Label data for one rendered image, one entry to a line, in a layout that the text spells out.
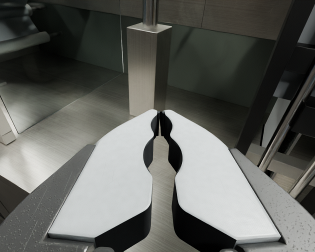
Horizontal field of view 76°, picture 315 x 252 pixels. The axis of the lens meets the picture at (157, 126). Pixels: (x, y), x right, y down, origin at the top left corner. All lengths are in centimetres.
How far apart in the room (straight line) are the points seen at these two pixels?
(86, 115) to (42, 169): 23
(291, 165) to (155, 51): 38
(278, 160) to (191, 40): 54
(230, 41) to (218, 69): 10
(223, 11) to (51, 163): 66
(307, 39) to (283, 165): 18
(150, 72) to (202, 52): 28
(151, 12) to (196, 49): 28
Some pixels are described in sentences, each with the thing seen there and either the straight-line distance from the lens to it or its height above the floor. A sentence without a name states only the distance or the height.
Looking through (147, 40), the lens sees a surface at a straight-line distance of 55.
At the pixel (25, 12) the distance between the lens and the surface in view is 64.
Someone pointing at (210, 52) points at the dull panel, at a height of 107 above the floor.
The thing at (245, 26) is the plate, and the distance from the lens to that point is 74.
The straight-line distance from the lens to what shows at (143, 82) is 59.
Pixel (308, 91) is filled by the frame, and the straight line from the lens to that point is 30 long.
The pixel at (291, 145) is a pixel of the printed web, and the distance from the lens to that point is 50.
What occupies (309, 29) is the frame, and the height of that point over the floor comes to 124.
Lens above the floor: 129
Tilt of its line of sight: 38 degrees down
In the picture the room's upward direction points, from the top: 4 degrees clockwise
